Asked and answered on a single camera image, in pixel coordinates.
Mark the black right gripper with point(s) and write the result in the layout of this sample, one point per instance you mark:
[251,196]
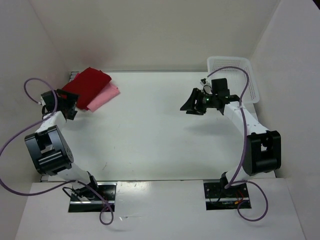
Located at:
[190,105]

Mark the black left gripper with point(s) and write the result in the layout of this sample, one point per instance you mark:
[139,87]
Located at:
[71,99]

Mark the dark red t shirt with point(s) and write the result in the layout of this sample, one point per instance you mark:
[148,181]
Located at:
[87,85]

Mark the light pink t shirt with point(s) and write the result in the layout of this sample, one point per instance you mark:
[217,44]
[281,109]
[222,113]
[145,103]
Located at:
[106,94]

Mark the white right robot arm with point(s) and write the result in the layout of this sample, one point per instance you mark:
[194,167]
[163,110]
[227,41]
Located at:
[261,147]

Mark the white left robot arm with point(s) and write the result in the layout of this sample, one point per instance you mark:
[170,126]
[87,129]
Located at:
[48,149]

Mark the white plastic basket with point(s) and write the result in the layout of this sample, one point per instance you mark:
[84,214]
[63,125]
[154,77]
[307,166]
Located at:
[239,74]

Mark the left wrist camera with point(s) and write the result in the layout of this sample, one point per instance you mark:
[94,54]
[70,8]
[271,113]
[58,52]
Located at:
[48,102]

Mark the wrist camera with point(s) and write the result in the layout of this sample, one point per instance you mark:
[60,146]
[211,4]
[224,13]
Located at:
[220,87]
[48,102]

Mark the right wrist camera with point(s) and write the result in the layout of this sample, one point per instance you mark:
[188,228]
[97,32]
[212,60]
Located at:
[220,87]

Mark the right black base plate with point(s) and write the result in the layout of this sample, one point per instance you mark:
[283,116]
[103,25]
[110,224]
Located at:
[218,199]

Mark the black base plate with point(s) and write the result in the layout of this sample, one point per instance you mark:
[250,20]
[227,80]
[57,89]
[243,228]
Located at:
[84,205]
[218,199]

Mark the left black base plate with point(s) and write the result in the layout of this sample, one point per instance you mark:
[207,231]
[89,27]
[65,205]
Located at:
[84,205]

